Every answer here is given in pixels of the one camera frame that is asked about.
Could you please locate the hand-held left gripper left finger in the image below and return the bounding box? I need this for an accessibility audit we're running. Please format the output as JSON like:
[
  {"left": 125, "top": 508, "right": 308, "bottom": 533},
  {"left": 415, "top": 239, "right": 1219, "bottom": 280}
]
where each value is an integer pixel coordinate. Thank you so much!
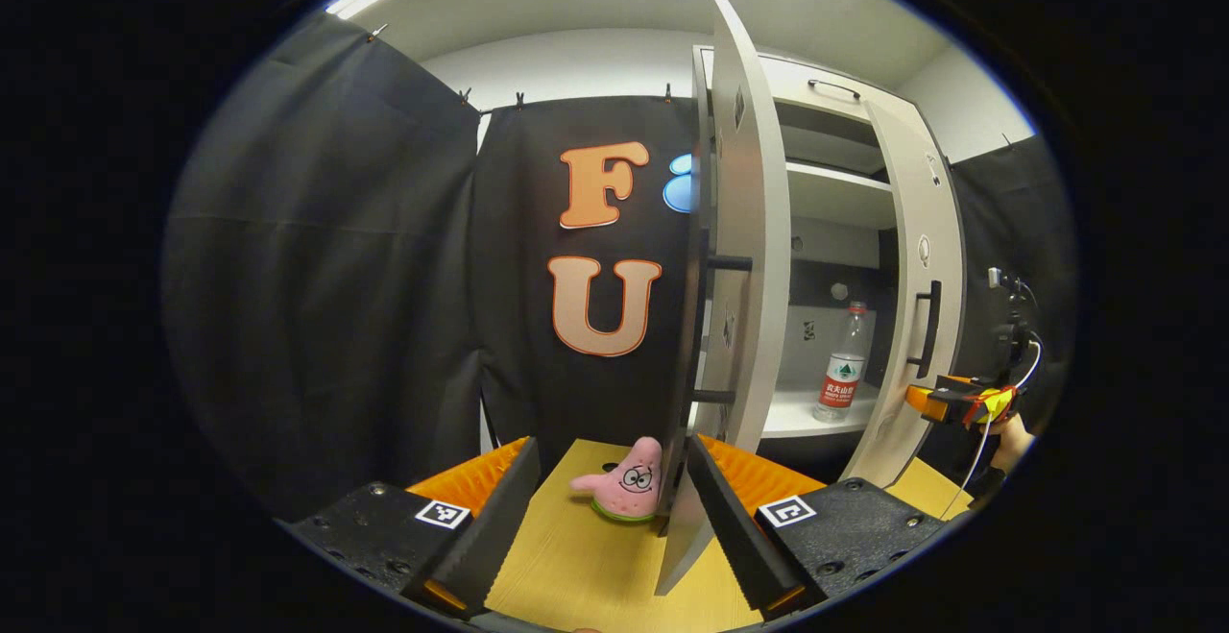
[{"left": 274, "top": 436, "right": 541, "bottom": 621}]

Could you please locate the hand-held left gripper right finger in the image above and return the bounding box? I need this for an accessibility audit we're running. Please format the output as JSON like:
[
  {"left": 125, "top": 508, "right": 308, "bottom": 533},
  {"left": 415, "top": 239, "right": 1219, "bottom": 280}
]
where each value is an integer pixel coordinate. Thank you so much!
[{"left": 685, "top": 433, "right": 952, "bottom": 620}]

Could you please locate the clear plastic water bottle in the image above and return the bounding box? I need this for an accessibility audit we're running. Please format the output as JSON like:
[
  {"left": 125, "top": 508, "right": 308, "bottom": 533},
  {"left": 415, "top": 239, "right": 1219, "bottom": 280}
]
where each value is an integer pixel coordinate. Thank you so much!
[{"left": 813, "top": 301, "right": 870, "bottom": 425}]

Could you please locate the white cabinet door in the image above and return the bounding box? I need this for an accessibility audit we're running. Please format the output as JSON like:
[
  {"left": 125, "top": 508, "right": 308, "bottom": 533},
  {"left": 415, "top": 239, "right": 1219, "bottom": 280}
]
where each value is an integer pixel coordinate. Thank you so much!
[
  {"left": 840, "top": 100, "right": 966, "bottom": 490},
  {"left": 656, "top": 0, "right": 793, "bottom": 597}
]

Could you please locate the pink starfish plush toy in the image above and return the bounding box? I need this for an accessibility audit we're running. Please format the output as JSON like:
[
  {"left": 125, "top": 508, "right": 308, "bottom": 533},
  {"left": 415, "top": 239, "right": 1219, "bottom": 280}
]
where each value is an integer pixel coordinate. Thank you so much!
[{"left": 570, "top": 436, "right": 663, "bottom": 523}]

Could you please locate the white cabinet shelf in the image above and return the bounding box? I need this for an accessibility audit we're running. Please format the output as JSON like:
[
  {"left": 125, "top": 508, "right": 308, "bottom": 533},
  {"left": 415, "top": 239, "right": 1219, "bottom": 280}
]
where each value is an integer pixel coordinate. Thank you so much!
[
  {"left": 785, "top": 160, "right": 899, "bottom": 231},
  {"left": 763, "top": 381, "right": 880, "bottom": 440}
]

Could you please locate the white cabinet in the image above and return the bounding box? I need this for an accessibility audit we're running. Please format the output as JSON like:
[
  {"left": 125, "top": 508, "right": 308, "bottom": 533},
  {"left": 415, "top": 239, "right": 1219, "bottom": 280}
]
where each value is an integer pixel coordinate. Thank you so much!
[{"left": 691, "top": 45, "right": 961, "bottom": 466}]

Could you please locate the black backdrop cloth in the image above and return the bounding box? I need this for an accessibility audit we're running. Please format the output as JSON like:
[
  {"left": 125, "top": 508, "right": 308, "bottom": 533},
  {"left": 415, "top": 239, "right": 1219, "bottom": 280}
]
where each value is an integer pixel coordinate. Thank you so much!
[{"left": 161, "top": 13, "right": 1081, "bottom": 523}]

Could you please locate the white cable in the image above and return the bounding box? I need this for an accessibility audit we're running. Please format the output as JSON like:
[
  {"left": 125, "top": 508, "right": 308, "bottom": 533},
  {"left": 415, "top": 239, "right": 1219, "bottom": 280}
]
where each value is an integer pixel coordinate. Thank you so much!
[{"left": 939, "top": 340, "right": 1043, "bottom": 519}]

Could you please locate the black door handle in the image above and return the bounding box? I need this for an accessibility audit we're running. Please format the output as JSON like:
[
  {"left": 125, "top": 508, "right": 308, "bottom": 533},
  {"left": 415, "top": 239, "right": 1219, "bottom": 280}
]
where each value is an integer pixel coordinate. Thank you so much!
[{"left": 905, "top": 280, "right": 944, "bottom": 380}]

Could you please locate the cabinet drawer with black handle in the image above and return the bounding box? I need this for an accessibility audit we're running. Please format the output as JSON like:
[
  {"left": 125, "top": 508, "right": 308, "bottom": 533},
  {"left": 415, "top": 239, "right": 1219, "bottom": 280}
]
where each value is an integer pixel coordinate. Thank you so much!
[{"left": 768, "top": 55, "right": 913, "bottom": 120}]

